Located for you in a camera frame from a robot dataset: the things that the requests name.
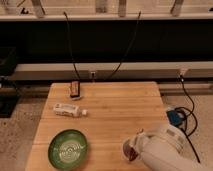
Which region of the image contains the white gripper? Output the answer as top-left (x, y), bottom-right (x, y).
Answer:
top-left (131, 130), bottom-right (148, 154)

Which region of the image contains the red pepper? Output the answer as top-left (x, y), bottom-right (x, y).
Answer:
top-left (129, 149), bottom-right (138, 161)

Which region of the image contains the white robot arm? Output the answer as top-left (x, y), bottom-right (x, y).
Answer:
top-left (129, 124), bottom-right (213, 171)

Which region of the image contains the white ceramic cup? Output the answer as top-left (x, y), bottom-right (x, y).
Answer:
top-left (122, 137), bottom-right (139, 162)

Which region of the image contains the blue power adapter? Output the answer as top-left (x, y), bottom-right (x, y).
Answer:
top-left (167, 111), bottom-right (182, 126)

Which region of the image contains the green patterned bowl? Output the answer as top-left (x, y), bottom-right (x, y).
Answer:
top-left (48, 129), bottom-right (88, 171)

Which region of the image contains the small dark box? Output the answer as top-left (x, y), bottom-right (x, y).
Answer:
top-left (69, 81), bottom-right (81, 99)

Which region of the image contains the black floor cable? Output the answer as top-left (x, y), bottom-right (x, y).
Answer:
top-left (172, 74), bottom-right (202, 164)

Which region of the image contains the right wall outlet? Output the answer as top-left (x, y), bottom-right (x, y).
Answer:
top-left (179, 68), bottom-right (188, 77)

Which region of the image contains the white wall outlet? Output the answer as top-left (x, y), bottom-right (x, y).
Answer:
top-left (89, 71), bottom-right (96, 82)

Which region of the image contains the right black cable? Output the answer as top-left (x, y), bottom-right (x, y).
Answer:
top-left (105, 10), bottom-right (142, 81)

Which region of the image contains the left black cable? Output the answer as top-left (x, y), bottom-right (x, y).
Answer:
top-left (62, 11), bottom-right (82, 81)

